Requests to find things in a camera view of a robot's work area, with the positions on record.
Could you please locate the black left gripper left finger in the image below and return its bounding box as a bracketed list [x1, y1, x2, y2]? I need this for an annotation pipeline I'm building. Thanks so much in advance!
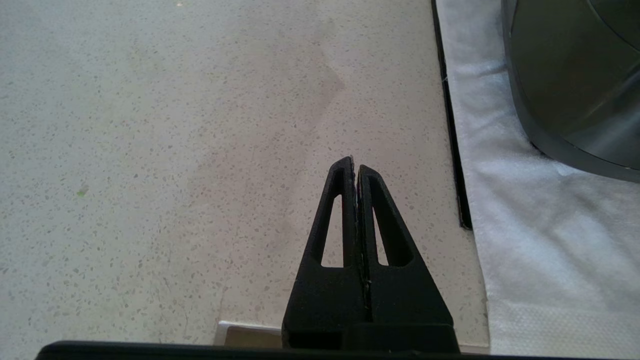
[281, 156, 372, 351]

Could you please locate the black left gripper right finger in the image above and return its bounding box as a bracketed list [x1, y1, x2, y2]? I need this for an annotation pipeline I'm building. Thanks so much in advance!
[357, 164, 460, 353]

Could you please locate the black rice cooker body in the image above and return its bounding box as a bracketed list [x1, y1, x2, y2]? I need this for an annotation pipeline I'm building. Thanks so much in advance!
[501, 0, 640, 183]

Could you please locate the white cloth mat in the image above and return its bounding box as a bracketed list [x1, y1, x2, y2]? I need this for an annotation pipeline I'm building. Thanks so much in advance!
[434, 0, 640, 357]

